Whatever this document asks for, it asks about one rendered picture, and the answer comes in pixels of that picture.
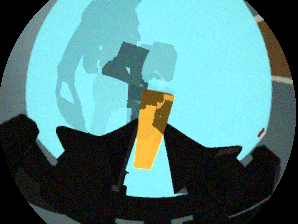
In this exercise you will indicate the yellow rectangular bar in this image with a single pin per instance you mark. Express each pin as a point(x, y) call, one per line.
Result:
point(154, 114)

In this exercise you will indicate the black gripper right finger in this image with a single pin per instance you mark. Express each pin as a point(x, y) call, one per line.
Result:
point(189, 159)

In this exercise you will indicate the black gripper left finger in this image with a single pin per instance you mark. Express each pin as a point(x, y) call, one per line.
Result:
point(111, 150)

